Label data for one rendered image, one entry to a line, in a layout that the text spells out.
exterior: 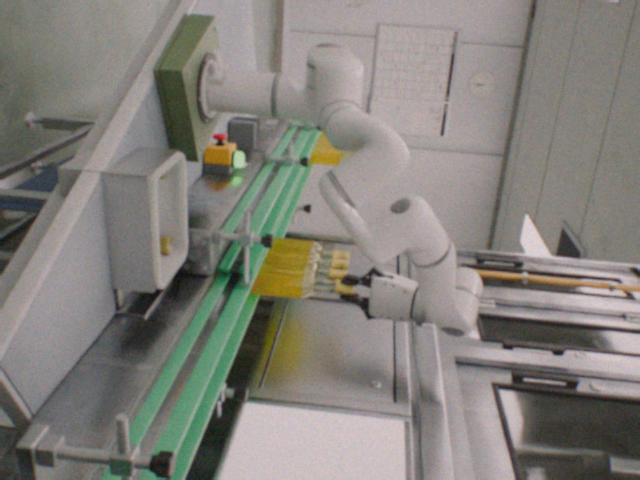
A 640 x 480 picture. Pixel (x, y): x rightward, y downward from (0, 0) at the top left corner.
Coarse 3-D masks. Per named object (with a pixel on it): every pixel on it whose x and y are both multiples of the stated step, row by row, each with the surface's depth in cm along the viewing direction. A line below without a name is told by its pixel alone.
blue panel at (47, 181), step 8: (64, 160) 175; (56, 168) 168; (40, 176) 161; (48, 176) 161; (56, 176) 162; (24, 184) 155; (32, 184) 155; (40, 184) 155; (48, 184) 156; (56, 184) 156; (48, 192) 151; (0, 208) 140; (8, 208) 140; (16, 208) 140; (24, 208) 140; (32, 208) 140; (40, 208) 141
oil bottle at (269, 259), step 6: (264, 258) 148; (270, 258) 149; (276, 258) 149; (282, 258) 149; (288, 258) 149; (294, 258) 149; (300, 258) 149; (306, 258) 150; (270, 264) 146; (276, 264) 146; (282, 264) 146; (288, 264) 146; (294, 264) 146; (300, 264) 147; (306, 264) 147; (312, 264) 147; (312, 270) 146; (318, 270) 147
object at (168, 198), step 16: (176, 160) 114; (160, 176) 106; (176, 176) 120; (160, 192) 121; (176, 192) 121; (160, 208) 122; (176, 208) 122; (160, 224) 124; (176, 224) 124; (176, 240) 125; (160, 256) 123; (176, 256) 124; (160, 272) 111; (160, 288) 112
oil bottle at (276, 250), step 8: (272, 248) 154; (280, 248) 154; (288, 248) 154; (296, 248) 155; (304, 248) 155; (288, 256) 151; (296, 256) 151; (304, 256) 151; (312, 256) 151; (320, 256) 154; (320, 264) 152
